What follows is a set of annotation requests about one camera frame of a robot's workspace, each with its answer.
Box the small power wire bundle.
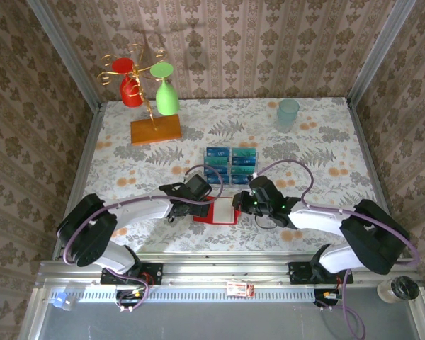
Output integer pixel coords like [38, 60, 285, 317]
[318, 283, 343, 302]
[125, 272, 155, 300]

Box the thin black cable loop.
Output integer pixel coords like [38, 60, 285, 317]
[254, 212, 281, 230]

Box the red plastic wine glass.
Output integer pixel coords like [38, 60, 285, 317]
[112, 57, 144, 108]

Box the aluminium table edge rail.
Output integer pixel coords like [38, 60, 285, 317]
[58, 102, 106, 261]
[345, 98, 404, 258]

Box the green plastic wine glass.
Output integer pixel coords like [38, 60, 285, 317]
[149, 62, 181, 116]

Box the clear acrylic card stand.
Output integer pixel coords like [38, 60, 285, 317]
[203, 146, 260, 188]

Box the gold glass rack wooden base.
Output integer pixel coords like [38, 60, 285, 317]
[97, 44, 183, 145]

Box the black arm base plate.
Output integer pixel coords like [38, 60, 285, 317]
[101, 262, 164, 286]
[288, 261, 354, 285]

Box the slotted grey cable duct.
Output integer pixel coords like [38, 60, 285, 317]
[47, 287, 318, 304]

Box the red card holder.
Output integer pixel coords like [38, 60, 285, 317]
[192, 195, 242, 226]

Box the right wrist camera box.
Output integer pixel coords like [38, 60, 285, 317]
[249, 175, 283, 200]

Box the aluminium frame post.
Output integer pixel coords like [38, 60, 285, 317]
[346, 0, 418, 107]
[25, 0, 103, 111]

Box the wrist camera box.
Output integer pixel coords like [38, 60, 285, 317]
[186, 174, 213, 198]
[249, 175, 283, 200]

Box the small red white box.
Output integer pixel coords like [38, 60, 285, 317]
[226, 281, 255, 298]

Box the grey metal sheet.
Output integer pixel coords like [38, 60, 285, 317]
[19, 287, 425, 340]

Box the translucent teal plastic cup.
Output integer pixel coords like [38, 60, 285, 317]
[276, 98, 301, 132]

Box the clear jar black lid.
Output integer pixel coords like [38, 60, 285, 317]
[377, 276, 421, 305]

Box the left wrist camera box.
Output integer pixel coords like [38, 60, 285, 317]
[186, 174, 213, 198]

